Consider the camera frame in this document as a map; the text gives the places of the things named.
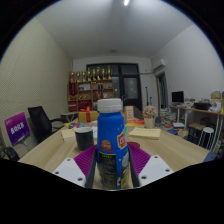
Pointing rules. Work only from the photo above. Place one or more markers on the flat round red coaster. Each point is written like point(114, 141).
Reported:
point(134, 144)

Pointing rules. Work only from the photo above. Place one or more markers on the black computer monitor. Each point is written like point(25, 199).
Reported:
point(177, 96)

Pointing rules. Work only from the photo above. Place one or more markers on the dark glass door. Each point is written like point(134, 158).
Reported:
point(130, 86)

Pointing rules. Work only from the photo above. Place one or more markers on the black office chair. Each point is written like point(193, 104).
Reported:
point(38, 121)

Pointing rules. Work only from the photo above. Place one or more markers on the pink flowers in white pot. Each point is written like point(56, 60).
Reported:
point(149, 115)

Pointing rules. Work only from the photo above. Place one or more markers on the gold gift box, red ribbon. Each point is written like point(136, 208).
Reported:
point(87, 116)

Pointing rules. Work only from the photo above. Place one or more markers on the wooden shelf unit with trophies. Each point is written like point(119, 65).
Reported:
point(85, 95)

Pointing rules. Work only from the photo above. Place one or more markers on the purple sign board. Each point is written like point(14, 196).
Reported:
point(16, 128)

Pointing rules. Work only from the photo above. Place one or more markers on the black mug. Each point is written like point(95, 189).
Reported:
point(84, 138)

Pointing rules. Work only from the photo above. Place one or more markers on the cluttered wooden side desk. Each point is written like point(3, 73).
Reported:
point(203, 111)

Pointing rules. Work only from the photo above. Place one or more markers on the white air conditioner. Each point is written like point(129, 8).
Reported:
point(159, 65)

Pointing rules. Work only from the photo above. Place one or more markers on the red and yellow book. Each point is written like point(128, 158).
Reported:
point(135, 123)

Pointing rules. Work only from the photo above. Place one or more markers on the black microphone stands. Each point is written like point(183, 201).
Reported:
point(146, 96)

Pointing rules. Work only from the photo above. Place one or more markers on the stack of books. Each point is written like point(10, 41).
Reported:
point(168, 118)

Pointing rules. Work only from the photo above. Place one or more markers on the beige envelope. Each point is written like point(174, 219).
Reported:
point(68, 134)

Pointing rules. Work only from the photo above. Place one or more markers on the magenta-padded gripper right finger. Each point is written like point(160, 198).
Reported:
point(141, 158)

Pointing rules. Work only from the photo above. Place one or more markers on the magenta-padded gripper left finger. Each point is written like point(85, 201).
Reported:
point(83, 160)

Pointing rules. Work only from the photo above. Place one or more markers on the blue white-capped drink bottle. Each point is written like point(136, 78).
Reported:
point(111, 143)

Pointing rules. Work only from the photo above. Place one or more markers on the white round stool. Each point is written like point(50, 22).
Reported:
point(206, 130)

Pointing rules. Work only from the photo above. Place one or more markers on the black low chair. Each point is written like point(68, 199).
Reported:
point(11, 154)

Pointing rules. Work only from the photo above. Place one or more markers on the orange standing box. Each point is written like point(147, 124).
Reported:
point(129, 112)

